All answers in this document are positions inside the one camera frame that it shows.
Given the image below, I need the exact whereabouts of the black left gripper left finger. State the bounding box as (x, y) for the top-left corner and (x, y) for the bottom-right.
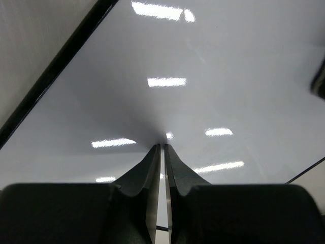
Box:
(1, 145), (160, 243)

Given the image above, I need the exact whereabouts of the white whiteboard black frame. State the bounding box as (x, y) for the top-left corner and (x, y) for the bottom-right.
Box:
(0, 0), (325, 232)

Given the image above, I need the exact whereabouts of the red whiteboard eraser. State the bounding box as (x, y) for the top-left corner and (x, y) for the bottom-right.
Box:
(310, 60), (325, 100)

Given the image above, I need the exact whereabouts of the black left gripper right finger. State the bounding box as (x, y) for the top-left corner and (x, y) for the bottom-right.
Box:
(164, 144), (324, 243)

